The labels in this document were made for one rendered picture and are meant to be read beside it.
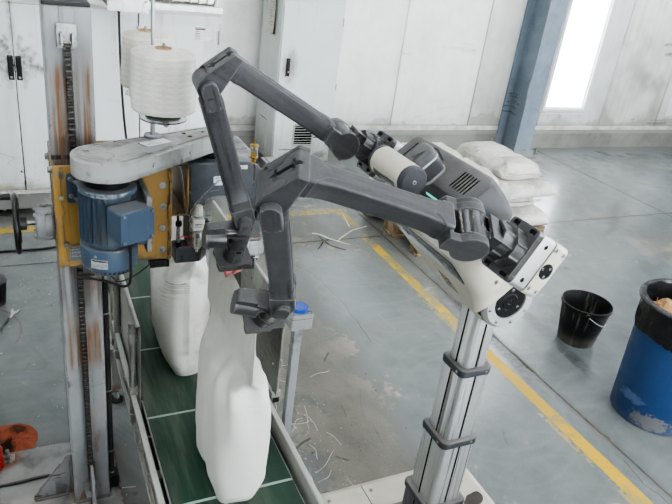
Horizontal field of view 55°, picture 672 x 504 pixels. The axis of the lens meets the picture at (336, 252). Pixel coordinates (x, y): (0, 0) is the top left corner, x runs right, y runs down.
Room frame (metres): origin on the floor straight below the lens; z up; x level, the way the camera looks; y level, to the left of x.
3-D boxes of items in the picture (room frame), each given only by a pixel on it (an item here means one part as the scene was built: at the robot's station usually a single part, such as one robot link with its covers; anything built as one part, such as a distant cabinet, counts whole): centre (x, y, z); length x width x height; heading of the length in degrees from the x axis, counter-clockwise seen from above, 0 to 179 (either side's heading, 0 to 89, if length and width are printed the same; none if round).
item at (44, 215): (1.72, 0.87, 1.14); 0.11 x 0.06 x 0.11; 28
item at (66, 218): (1.83, 0.71, 1.18); 0.34 x 0.25 x 0.31; 118
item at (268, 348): (2.54, 0.40, 0.54); 1.05 x 0.02 x 0.41; 28
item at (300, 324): (1.91, 0.10, 0.81); 0.08 x 0.08 x 0.06; 28
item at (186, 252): (1.85, 0.48, 1.04); 0.08 x 0.06 x 0.05; 118
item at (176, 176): (1.91, 0.54, 1.26); 0.22 x 0.05 x 0.16; 28
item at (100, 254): (1.60, 0.63, 1.21); 0.15 x 0.15 x 0.25
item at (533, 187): (4.86, -1.26, 0.44); 0.68 x 0.44 x 0.15; 118
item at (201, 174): (2.02, 0.43, 1.21); 0.30 x 0.25 x 0.30; 28
